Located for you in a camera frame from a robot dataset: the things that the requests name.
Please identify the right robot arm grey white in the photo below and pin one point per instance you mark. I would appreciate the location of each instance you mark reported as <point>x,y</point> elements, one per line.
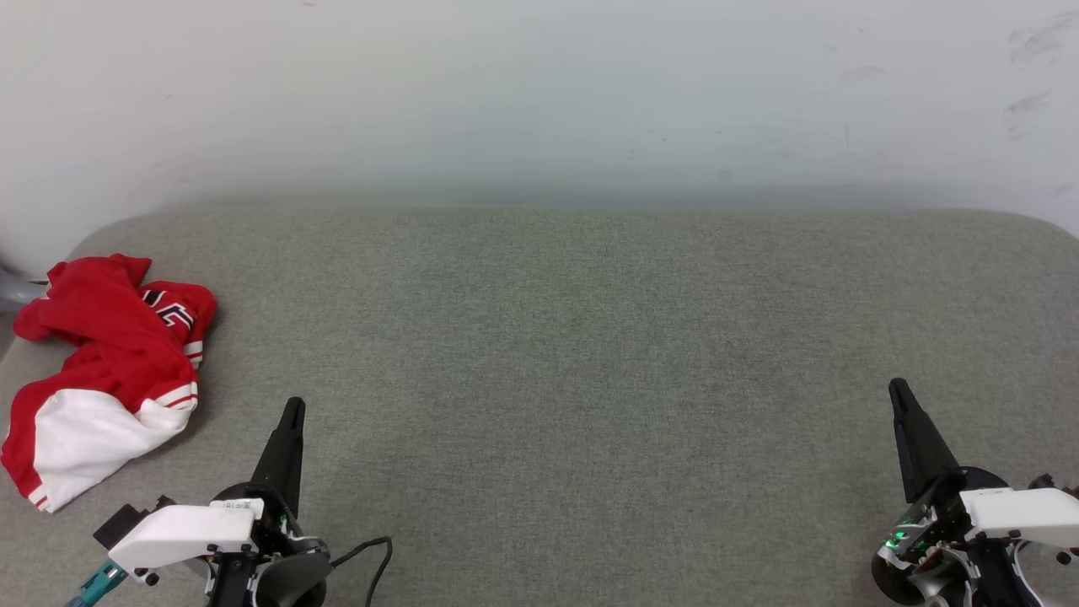
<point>936,583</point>

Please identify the teal left gripper connector plug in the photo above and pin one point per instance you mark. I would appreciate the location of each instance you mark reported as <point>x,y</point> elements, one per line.
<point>101,580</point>

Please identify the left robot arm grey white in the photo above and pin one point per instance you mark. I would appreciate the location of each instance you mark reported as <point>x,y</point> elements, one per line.
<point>291,577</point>

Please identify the grey fabric sofa seat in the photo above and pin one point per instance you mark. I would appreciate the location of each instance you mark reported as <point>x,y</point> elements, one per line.
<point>590,379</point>

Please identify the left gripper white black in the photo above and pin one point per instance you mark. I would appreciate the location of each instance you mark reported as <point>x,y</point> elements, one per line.
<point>185,531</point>

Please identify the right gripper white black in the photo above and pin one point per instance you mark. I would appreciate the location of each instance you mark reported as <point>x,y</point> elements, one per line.
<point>1011,514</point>

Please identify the red and white jersey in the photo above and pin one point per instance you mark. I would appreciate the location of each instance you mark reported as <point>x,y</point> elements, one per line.
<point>110,337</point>

